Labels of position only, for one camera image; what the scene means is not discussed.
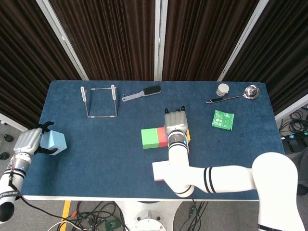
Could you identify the grey brush black bristles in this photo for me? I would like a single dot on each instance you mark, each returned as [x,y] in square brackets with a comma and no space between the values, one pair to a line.
[151,90]

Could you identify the green circuit board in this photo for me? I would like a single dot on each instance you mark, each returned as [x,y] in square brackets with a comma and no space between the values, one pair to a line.
[112,225]

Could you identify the blue felt table cover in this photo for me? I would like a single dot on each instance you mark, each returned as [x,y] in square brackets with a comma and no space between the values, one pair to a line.
[96,156]

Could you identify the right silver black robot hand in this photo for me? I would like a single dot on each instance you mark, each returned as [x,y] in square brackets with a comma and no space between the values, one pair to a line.
[175,121]

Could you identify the yellow cube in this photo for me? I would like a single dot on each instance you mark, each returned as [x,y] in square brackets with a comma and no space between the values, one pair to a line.
[188,137]

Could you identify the green foil packet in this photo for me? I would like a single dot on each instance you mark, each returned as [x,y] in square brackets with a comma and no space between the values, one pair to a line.
[222,119]

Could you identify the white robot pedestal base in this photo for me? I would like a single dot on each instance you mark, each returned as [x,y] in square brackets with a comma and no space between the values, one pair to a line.
[149,216]

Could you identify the small white jar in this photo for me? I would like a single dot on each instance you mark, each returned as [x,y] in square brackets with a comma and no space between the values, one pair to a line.
[222,89]

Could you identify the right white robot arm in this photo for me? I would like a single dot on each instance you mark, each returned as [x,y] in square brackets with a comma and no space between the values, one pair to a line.
[178,168]

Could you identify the light blue cube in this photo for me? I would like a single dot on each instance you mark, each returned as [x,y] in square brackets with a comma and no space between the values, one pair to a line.
[53,142]

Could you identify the white partition frame post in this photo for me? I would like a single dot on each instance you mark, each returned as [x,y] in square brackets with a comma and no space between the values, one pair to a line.
[14,124]
[160,36]
[291,108]
[243,38]
[62,38]

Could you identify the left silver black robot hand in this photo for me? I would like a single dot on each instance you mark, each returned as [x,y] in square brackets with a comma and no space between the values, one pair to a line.
[27,140]

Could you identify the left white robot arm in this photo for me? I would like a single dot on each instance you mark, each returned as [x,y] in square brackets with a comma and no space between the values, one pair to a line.
[12,183]

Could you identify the dark brown pleated curtain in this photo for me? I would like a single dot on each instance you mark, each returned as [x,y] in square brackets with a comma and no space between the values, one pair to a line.
[108,36]
[24,60]
[204,36]
[284,53]

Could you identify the black caster wheel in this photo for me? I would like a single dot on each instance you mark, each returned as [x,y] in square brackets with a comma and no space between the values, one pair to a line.
[7,137]
[4,156]

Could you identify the white pink cube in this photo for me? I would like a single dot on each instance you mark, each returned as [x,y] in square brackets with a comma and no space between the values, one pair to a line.
[158,170]

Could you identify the green cube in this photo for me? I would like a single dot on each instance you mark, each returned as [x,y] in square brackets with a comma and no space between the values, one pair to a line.
[149,138]

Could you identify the red orange cube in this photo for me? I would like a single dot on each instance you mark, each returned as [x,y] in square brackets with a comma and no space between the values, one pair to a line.
[161,137]

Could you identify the orange connector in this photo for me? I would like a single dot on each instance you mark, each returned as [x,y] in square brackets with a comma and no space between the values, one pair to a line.
[74,213]

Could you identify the dark grey trouser leg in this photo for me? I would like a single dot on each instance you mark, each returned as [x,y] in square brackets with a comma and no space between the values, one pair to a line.
[303,168]

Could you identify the black power strip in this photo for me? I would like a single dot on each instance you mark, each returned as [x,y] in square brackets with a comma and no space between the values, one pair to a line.
[291,143]

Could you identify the yellow floor tape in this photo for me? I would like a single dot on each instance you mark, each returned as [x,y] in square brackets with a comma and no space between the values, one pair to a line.
[66,211]

